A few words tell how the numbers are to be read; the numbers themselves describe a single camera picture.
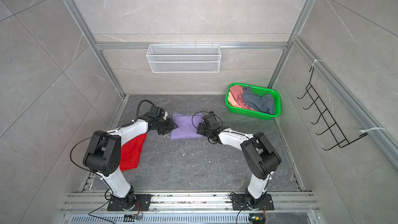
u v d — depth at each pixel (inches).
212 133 28.2
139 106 29.9
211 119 29.3
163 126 32.1
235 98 40.9
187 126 38.5
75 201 29.4
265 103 42.0
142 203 28.8
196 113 43.6
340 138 24.1
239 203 28.6
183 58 39.5
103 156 18.8
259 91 45.0
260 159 18.7
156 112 30.1
